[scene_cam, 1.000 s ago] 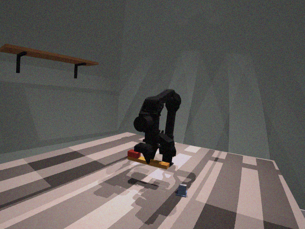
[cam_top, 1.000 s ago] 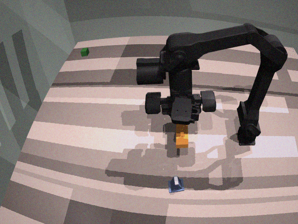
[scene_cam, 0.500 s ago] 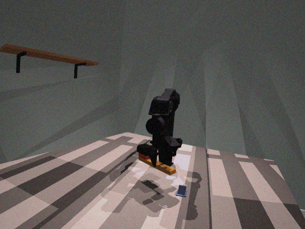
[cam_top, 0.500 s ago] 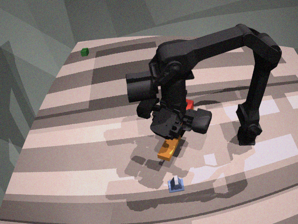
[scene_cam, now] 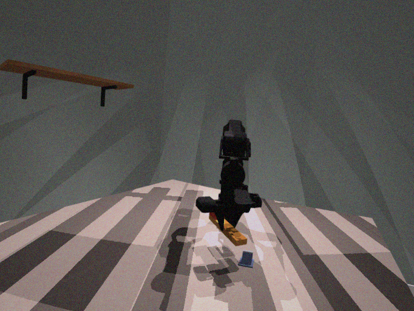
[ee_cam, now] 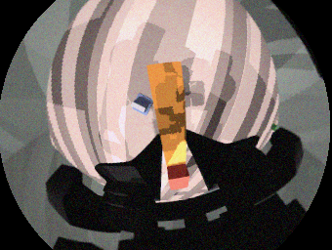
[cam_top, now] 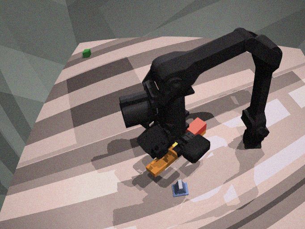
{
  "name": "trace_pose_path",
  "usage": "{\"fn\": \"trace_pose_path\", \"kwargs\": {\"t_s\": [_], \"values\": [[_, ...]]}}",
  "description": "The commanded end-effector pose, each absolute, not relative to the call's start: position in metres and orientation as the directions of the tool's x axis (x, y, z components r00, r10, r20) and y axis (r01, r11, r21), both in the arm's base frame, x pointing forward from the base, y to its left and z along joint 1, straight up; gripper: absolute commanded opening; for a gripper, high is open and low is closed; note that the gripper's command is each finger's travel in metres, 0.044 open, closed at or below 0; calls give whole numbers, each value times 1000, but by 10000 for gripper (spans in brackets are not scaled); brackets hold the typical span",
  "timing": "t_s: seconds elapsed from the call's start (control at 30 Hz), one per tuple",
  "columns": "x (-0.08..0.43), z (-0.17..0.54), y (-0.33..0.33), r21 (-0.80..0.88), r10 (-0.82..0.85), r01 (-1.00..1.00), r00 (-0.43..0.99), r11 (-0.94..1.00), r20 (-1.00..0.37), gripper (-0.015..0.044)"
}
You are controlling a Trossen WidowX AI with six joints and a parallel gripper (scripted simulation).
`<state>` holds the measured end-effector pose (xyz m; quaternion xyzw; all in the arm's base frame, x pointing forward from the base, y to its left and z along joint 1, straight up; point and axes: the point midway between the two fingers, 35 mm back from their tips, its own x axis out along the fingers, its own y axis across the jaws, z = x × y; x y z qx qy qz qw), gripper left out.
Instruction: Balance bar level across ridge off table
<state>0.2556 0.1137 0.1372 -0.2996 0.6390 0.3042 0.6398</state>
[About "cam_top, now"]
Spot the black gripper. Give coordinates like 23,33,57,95
155,108,210,164

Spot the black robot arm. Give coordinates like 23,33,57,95
119,27,283,159

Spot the small green cube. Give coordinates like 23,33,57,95
83,49,91,58

